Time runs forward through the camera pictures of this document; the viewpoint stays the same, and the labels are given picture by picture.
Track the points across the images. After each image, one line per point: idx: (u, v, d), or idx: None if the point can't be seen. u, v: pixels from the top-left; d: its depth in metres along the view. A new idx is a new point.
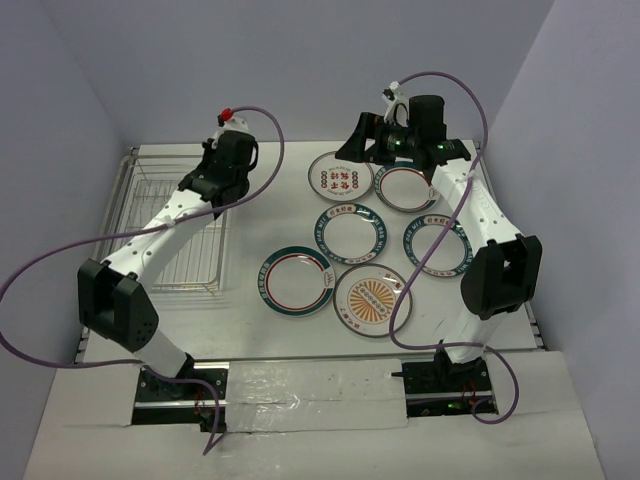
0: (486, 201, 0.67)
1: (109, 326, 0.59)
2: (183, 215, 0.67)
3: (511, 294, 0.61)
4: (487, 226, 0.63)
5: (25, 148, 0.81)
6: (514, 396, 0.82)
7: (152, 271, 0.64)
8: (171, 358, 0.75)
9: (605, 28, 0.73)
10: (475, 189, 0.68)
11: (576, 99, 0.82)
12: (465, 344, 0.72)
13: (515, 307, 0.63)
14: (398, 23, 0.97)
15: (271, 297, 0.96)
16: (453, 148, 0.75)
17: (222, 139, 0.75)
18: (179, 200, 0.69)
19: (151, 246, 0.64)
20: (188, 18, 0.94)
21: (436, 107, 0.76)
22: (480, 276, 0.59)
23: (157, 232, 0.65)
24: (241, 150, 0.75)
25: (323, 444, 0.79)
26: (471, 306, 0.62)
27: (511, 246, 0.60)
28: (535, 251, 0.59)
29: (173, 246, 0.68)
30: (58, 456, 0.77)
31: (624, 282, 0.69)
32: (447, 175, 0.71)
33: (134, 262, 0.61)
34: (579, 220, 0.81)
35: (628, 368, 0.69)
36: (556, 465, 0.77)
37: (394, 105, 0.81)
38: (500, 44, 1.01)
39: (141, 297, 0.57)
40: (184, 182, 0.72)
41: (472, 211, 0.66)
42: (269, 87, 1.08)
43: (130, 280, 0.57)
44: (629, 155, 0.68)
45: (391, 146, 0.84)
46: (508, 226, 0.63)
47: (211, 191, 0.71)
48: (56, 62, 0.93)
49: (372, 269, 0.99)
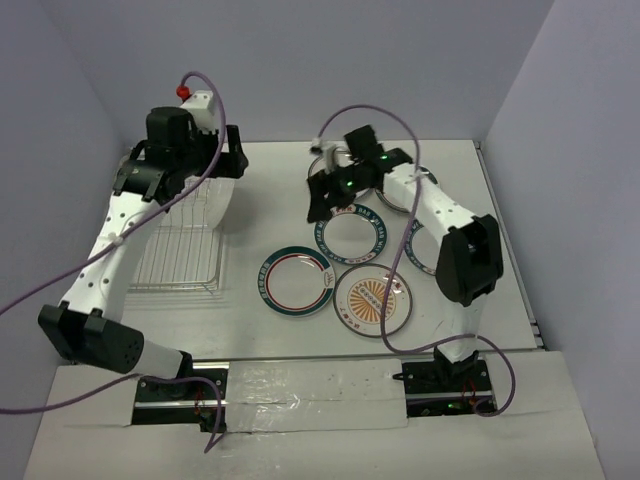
0: (437, 194, 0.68)
1: (89, 360, 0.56)
2: (130, 225, 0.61)
3: (485, 276, 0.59)
4: (444, 216, 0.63)
5: (24, 147, 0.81)
6: (510, 394, 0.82)
7: (118, 298, 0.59)
8: (167, 364, 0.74)
9: (605, 29, 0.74)
10: (423, 187, 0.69)
11: (575, 99, 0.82)
12: (456, 338, 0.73)
13: (493, 285, 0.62)
14: (397, 23, 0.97)
15: (271, 296, 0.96)
16: (396, 156, 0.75)
17: (150, 122, 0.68)
18: (121, 208, 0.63)
19: (107, 271, 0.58)
20: (188, 19, 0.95)
21: (363, 134, 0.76)
22: (450, 267, 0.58)
23: (108, 254, 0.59)
24: (173, 130, 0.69)
25: (324, 444, 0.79)
26: (450, 294, 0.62)
27: (470, 230, 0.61)
28: (493, 228, 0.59)
29: (131, 263, 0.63)
30: (58, 456, 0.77)
31: (623, 282, 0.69)
32: (395, 181, 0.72)
33: (94, 295, 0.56)
34: (579, 220, 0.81)
35: (628, 368, 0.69)
36: (556, 465, 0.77)
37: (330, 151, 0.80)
38: (499, 45, 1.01)
39: (113, 329, 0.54)
40: (119, 183, 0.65)
41: (426, 204, 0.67)
42: (269, 87, 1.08)
43: (96, 318, 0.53)
44: (629, 154, 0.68)
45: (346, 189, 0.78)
46: (463, 212, 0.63)
47: (153, 186, 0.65)
48: (55, 63, 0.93)
49: (372, 269, 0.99)
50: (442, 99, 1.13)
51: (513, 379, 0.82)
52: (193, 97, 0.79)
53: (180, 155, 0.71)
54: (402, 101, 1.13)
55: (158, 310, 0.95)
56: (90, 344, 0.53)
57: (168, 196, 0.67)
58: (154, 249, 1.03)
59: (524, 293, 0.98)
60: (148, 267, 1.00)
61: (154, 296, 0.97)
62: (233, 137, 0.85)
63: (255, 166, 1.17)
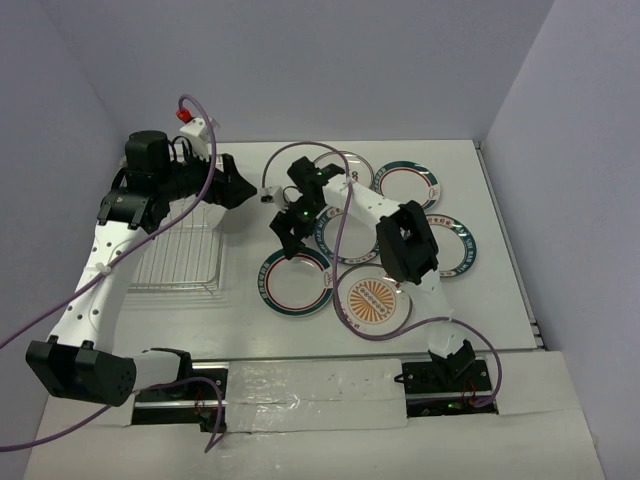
0: (366, 192, 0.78)
1: (84, 392, 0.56)
2: (117, 254, 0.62)
3: (420, 254, 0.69)
4: (375, 209, 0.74)
5: (24, 148, 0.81)
6: (496, 383, 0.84)
7: (109, 328, 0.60)
8: (165, 369, 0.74)
9: (605, 31, 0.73)
10: (356, 189, 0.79)
11: (576, 100, 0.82)
12: (429, 321, 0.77)
13: (433, 260, 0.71)
14: (398, 25, 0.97)
15: (271, 295, 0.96)
16: (328, 170, 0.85)
17: (129, 148, 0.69)
18: (107, 237, 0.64)
19: (96, 302, 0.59)
20: (188, 20, 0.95)
21: (301, 164, 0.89)
22: (389, 252, 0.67)
23: (95, 285, 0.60)
24: (153, 155, 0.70)
25: (324, 445, 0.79)
26: (396, 275, 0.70)
27: (399, 216, 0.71)
28: (416, 209, 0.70)
29: (121, 291, 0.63)
30: (59, 456, 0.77)
31: (622, 283, 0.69)
32: (331, 190, 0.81)
33: (84, 327, 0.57)
34: (579, 221, 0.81)
35: (628, 368, 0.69)
36: (554, 465, 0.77)
37: (279, 193, 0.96)
38: (499, 46, 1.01)
39: (105, 360, 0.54)
40: (104, 212, 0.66)
41: (360, 203, 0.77)
42: (270, 87, 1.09)
43: (87, 350, 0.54)
44: (630, 156, 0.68)
45: (304, 218, 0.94)
46: (390, 202, 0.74)
47: (139, 213, 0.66)
48: (56, 64, 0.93)
49: (371, 269, 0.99)
50: (443, 99, 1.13)
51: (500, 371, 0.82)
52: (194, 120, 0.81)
53: (162, 178, 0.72)
54: (402, 101, 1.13)
55: (159, 310, 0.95)
56: (83, 377, 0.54)
57: (154, 221, 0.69)
58: (154, 249, 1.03)
59: (524, 293, 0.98)
60: (147, 267, 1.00)
61: (154, 295, 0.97)
62: (227, 167, 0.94)
63: (255, 166, 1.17)
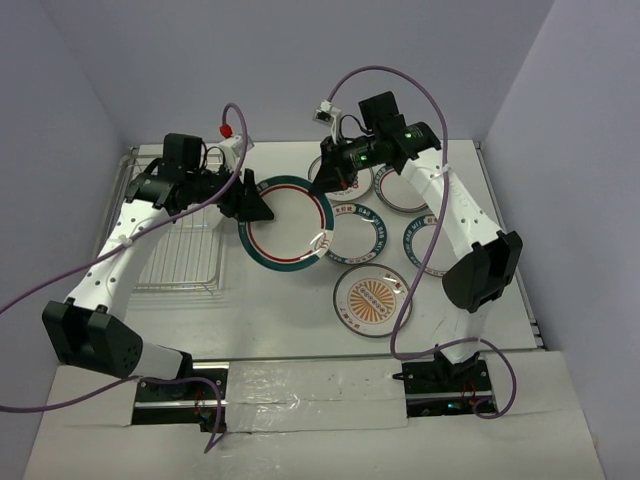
0: (464, 197, 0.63)
1: (93, 359, 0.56)
2: (140, 229, 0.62)
3: (493, 286, 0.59)
4: (470, 227, 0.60)
5: (23, 148, 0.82)
6: (510, 395, 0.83)
7: (122, 299, 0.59)
8: (166, 366, 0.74)
9: (605, 30, 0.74)
10: (451, 186, 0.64)
11: (576, 100, 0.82)
12: (460, 342, 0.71)
13: (499, 293, 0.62)
14: (398, 25, 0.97)
15: (254, 244, 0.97)
16: (421, 135, 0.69)
17: (167, 141, 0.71)
18: (132, 214, 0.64)
19: (115, 271, 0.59)
20: (188, 20, 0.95)
21: (384, 100, 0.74)
22: (466, 281, 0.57)
23: (116, 255, 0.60)
24: (188, 149, 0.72)
25: (323, 444, 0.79)
26: (457, 301, 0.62)
27: (493, 246, 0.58)
28: (517, 246, 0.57)
29: (137, 265, 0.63)
30: (59, 453, 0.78)
31: (623, 283, 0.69)
32: (420, 172, 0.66)
33: (99, 293, 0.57)
34: (580, 220, 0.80)
35: (628, 368, 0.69)
36: (555, 465, 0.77)
37: (338, 118, 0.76)
38: (498, 47, 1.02)
39: (117, 326, 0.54)
40: (132, 191, 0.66)
41: (453, 209, 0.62)
42: (270, 87, 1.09)
43: (101, 314, 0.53)
44: (631, 155, 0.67)
45: (358, 164, 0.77)
46: (490, 222, 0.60)
47: (163, 195, 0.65)
48: (56, 63, 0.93)
49: (372, 269, 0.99)
50: (443, 98, 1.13)
51: (514, 385, 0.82)
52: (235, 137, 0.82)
53: (191, 176, 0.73)
54: (401, 101, 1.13)
55: (160, 309, 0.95)
56: (93, 341, 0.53)
57: (177, 207, 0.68)
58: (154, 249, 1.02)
59: (524, 294, 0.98)
60: (149, 265, 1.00)
61: (154, 293, 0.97)
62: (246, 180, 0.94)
63: (255, 166, 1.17)
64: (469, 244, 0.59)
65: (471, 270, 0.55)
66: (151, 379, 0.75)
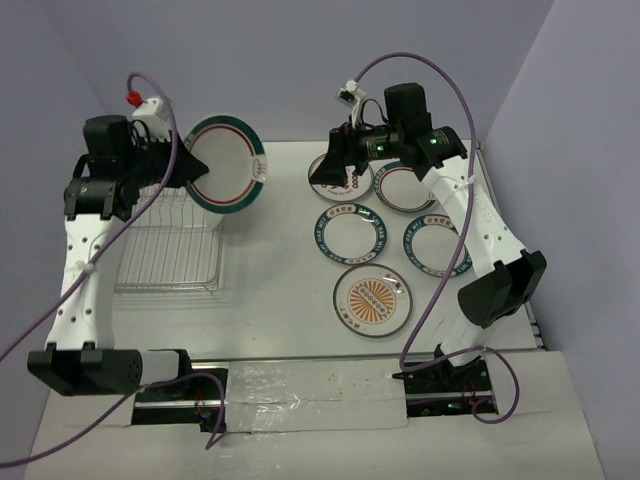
0: (488, 212, 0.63)
1: (97, 389, 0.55)
2: (97, 248, 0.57)
3: (509, 304, 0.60)
4: (493, 244, 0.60)
5: (23, 149, 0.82)
6: (514, 396, 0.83)
7: (106, 324, 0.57)
8: (166, 367, 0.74)
9: (605, 30, 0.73)
10: (476, 199, 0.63)
11: (576, 100, 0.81)
12: (466, 350, 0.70)
13: (514, 310, 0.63)
14: (397, 25, 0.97)
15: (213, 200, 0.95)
16: (447, 143, 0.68)
17: (87, 132, 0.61)
18: (80, 232, 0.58)
19: (87, 302, 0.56)
20: (187, 19, 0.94)
21: (414, 96, 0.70)
22: (484, 301, 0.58)
23: (81, 286, 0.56)
24: (116, 137, 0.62)
25: (323, 444, 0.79)
26: (472, 317, 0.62)
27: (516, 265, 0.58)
28: (539, 267, 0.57)
29: (108, 283, 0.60)
30: (58, 453, 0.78)
31: (624, 284, 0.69)
32: (444, 182, 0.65)
33: (80, 330, 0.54)
34: (581, 220, 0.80)
35: (628, 368, 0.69)
36: (555, 464, 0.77)
37: (361, 102, 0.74)
38: (498, 47, 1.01)
39: (110, 356, 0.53)
40: (71, 204, 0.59)
41: (476, 225, 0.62)
42: (269, 86, 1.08)
43: (91, 351, 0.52)
44: (631, 155, 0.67)
45: (373, 152, 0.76)
46: (513, 240, 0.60)
47: (108, 202, 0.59)
48: (54, 61, 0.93)
49: (372, 269, 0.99)
50: (443, 97, 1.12)
51: (516, 385, 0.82)
52: (147, 104, 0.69)
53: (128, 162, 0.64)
54: None
55: (160, 310, 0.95)
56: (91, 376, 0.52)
57: (127, 206, 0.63)
58: (153, 249, 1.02)
59: None
60: (148, 266, 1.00)
61: (154, 293, 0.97)
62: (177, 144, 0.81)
63: None
64: (491, 263, 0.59)
65: (492, 290, 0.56)
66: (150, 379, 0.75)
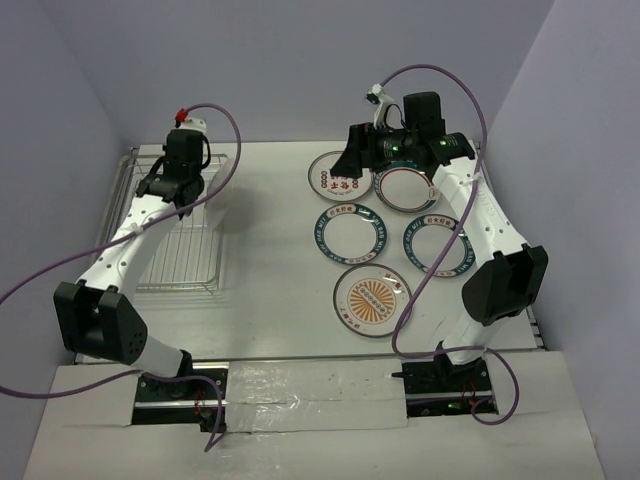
0: (491, 206, 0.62)
1: (101, 346, 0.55)
2: (150, 220, 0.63)
3: (510, 302, 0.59)
4: (493, 236, 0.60)
5: (24, 149, 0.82)
6: (514, 396, 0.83)
7: (131, 284, 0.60)
8: (167, 367, 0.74)
9: (605, 30, 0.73)
10: (479, 194, 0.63)
11: (576, 100, 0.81)
12: (466, 349, 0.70)
13: (518, 311, 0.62)
14: (398, 24, 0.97)
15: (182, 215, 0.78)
16: (456, 145, 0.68)
17: (170, 138, 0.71)
18: (142, 207, 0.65)
19: (125, 256, 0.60)
20: (187, 18, 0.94)
21: (431, 102, 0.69)
22: (483, 292, 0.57)
23: (125, 242, 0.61)
24: (192, 146, 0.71)
25: (322, 444, 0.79)
26: (474, 315, 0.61)
27: (517, 260, 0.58)
28: (540, 261, 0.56)
29: (146, 255, 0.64)
30: (59, 452, 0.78)
31: (624, 284, 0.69)
32: (450, 177, 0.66)
33: (111, 274, 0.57)
34: (581, 219, 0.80)
35: (628, 368, 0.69)
36: (555, 465, 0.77)
37: (384, 106, 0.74)
38: (499, 46, 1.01)
39: (126, 306, 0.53)
40: (141, 187, 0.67)
41: (478, 218, 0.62)
42: (270, 86, 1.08)
43: (112, 294, 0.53)
44: (631, 156, 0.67)
45: (388, 153, 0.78)
46: (515, 235, 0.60)
47: (171, 192, 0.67)
48: (55, 61, 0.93)
49: (372, 269, 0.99)
50: (443, 97, 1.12)
51: (516, 386, 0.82)
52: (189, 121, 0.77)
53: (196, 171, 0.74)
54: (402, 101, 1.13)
55: (160, 310, 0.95)
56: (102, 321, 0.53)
57: (184, 203, 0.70)
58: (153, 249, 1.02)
59: None
60: (149, 266, 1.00)
61: (154, 293, 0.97)
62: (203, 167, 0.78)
63: (254, 166, 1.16)
64: (490, 253, 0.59)
65: (490, 280, 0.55)
66: (152, 376, 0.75)
